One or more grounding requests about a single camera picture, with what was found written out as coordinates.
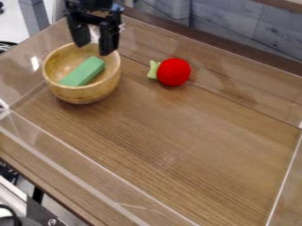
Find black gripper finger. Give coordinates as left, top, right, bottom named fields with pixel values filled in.
left=98, top=19, right=120, bottom=56
left=65, top=14, right=90, bottom=48

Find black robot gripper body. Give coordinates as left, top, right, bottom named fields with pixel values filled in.
left=64, top=0, right=124, bottom=24

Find light wooden bowl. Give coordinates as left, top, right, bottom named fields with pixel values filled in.
left=41, top=43, right=121, bottom=104

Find green rectangular block stick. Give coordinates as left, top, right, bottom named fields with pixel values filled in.
left=58, top=56, right=105, bottom=87

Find red felt tomato toy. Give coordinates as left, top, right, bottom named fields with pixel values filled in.
left=146, top=58, right=191, bottom=87

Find black table leg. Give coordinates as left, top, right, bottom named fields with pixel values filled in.
left=32, top=187, right=44, bottom=204

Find grey post at back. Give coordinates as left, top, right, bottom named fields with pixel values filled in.
left=17, top=0, right=49, bottom=36

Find clear acrylic tray enclosure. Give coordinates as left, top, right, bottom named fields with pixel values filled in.
left=0, top=11, right=302, bottom=226

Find black bracket with bolt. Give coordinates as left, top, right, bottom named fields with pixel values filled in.
left=25, top=197, right=68, bottom=226

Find black cable lower left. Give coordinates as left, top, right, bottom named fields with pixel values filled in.
left=0, top=204, right=24, bottom=226

